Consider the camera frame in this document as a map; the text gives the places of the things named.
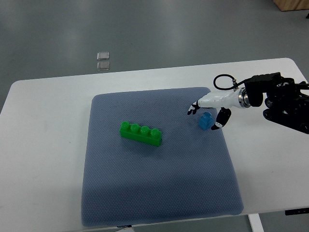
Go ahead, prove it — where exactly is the upper floor socket plate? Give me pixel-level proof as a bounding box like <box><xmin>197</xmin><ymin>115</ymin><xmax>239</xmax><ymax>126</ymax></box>
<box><xmin>97</xmin><ymin>51</ymin><xmax>110</xmax><ymax>60</ymax></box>

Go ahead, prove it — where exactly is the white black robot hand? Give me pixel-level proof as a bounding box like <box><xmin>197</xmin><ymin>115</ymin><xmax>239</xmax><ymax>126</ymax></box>
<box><xmin>187</xmin><ymin>90</ymin><xmax>240</xmax><ymax>130</ymax></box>

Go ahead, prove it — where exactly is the small blue block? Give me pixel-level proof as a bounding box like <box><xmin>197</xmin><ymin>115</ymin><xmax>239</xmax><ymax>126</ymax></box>
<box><xmin>198</xmin><ymin>112</ymin><xmax>214</xmax><ymax>131</ymax></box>

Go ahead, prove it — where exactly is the black table control panel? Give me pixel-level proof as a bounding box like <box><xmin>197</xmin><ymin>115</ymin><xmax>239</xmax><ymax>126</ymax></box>
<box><xmin>285</xmin><ymin>208</ymin><xmax>309</xmax><ymax>216</ymax></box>

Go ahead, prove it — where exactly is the wooden furniture corner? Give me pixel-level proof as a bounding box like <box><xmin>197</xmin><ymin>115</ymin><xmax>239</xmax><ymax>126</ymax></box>
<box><xmin>273</xmin><ymin>0</ymin><xmax>309</xmax><ymax>12</ymax></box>

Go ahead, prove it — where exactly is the blue-grey foam mat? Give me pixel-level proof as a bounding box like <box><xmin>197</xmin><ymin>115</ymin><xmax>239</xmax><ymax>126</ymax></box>
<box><xmin>81</xmin><ymin>87</ymin><xmax>243</xmax><ymax>227</ymax></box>

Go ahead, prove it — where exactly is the white table leg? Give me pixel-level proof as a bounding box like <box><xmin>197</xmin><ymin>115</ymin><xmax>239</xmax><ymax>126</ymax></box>
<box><xmin>248</xmin><ymin>214</ymin><xmax>264</xmax><ymax>232</ymax></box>

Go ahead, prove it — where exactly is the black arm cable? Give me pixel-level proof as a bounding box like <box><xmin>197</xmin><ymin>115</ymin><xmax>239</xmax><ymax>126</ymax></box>
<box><xmin>213</xmin><ymin>74</ymin><xmax>249</xmax><ymax>91</ymax></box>

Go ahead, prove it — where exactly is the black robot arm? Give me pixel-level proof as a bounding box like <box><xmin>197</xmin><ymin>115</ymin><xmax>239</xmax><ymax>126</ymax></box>
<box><xmin>241</xmin><ymin>72</ymin><xmax>309</xmax><ymax>134</ymax></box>

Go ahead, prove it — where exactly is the long green block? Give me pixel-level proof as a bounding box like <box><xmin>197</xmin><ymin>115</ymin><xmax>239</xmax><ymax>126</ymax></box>
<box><xmin>119</xmin><ymin>121</ymin><xmax>162</xmax><ymax>146</ymax></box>

